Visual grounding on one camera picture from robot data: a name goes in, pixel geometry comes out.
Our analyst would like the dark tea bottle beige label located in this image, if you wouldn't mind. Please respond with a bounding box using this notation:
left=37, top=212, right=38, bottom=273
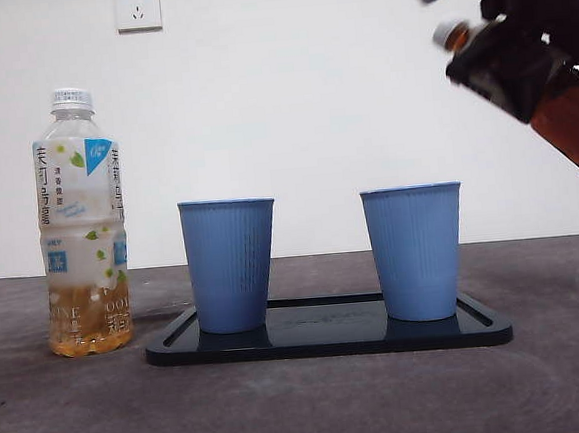
left=431, top=9, right=579, bottom=199

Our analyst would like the blue ribbed plastic cup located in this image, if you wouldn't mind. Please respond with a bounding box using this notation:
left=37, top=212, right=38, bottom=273
left=176, top=195, right=285, bottom=339
left=358, top=180, right=473, bottom=326

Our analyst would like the jasmine tea bottle white label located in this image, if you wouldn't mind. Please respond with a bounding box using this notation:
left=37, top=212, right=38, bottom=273
left=26, top=83, right=139, bottom=361

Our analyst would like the dark blue rectangular tray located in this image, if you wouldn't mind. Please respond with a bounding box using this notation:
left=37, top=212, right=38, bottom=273
left=140, top=280, right=515, bottom=374

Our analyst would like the white wall socket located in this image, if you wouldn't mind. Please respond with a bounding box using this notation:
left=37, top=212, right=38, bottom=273
left=114, top=0, right=163, bottom=34

